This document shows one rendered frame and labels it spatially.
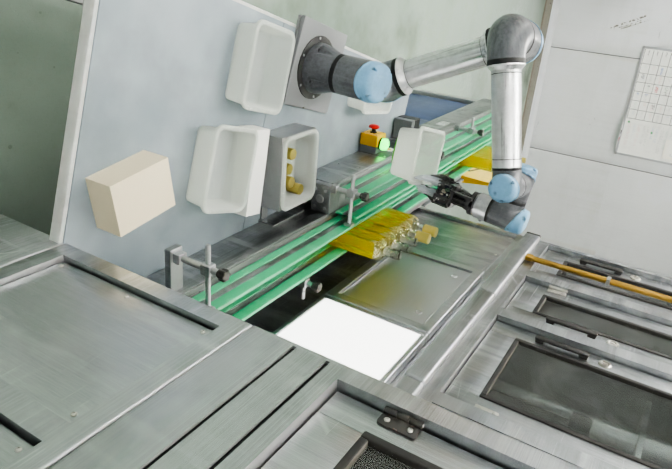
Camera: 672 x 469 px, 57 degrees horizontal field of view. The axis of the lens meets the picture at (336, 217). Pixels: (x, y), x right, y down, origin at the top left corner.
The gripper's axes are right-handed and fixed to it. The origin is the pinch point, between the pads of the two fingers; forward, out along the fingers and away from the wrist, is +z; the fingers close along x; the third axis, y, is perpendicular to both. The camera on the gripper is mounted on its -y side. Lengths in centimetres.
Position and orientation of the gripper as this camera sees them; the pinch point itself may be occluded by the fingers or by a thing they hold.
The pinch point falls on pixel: (418, 180)
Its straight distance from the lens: 192.3
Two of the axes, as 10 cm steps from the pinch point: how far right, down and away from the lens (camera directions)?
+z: -8.2, -3.7, 4.3
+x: -2.9, 9.2, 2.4
